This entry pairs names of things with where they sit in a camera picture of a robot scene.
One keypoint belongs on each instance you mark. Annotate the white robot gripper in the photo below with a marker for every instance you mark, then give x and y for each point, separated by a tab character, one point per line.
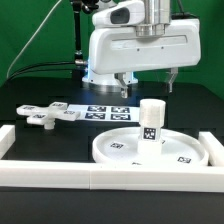
118	50

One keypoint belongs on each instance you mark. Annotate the white round table top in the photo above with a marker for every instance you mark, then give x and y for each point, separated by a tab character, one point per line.
145	146

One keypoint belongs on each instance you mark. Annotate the white cross-shaped table base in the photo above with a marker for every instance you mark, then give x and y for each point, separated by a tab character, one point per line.
46	116

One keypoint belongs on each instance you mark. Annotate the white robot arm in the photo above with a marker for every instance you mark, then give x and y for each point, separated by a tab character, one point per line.
139	35

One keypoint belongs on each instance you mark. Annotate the white marker sheet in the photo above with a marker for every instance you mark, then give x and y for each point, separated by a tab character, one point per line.
106	113

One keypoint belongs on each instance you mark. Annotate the white right fence bar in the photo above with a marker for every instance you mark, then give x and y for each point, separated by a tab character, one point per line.
214	148

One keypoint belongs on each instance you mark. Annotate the white fence bar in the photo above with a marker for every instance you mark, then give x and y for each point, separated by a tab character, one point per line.
214	148
98	176
7	138

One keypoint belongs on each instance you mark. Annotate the white left fence bar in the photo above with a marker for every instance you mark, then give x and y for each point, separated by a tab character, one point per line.
7	138

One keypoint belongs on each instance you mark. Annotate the white front fence bar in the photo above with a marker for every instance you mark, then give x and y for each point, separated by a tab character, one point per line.
98	176

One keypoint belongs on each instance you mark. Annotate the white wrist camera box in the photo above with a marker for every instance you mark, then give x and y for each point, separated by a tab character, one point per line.
130	12

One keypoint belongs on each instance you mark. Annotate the black camera stand pole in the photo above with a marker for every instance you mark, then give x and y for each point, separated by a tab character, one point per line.
78	6

